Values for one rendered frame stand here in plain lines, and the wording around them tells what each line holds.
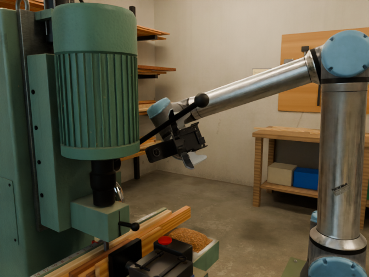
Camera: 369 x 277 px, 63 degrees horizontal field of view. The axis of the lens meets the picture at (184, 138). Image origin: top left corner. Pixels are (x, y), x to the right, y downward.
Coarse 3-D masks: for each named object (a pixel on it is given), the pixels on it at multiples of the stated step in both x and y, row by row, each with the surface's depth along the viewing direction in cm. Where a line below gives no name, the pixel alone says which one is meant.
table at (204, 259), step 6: (174, 228) 97; (168, 234) 93; (216, 240) 89; (210, 246) 86; (216, 246) 88; (204, 252) 83; (210, 252) 85; (216, 252) 88; (198, 258) 80; (204, 258) 82; (210, 258) 85; (216, 258) 89; (198, 264) 80; (204, 264) 83; (210, 264) 86; (204, 270) 83
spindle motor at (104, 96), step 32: (64, 32) 58; (96, 32) 58; (128, 32) 62; (64, 64) 60; (96, 64) 59; (128, 64) 63; (64, 96) 61; (96, 96) 60; (128, 96) 64; (64, 128) 63; (96, 128) 61; (128, 128) 65
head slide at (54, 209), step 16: (32, 64) 69; (48, 64) 66; (32, 80) 70; (48, 80) 67; (32, 96) 71; (48, 96) 67; (32, 112) 72; (48, 112) 68; (48, 128) 69; (48, 144) 70; (48, 160) 71; (64, 160) 72; (80, 160) 76; (48, 176) 72; (64, 176) 72; (80, 176) 76; (48, 192) 73; (64, 192) 73; (80, 192) 77; (48, 208) 74; (64, 208) 73; (48, 224) 75; (64, 224) 74
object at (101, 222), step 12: (72, 204) 74; (84, 204) 72; (120, 204) 72; (72, 216) 75; (84, 216) 72; (96, 216) 69; (108, 216) 67; (120, 216) 70; (84, 228) 73; (96, 228) 70; (108, 228) 68; (120, 228) 71; (108, 240) 68
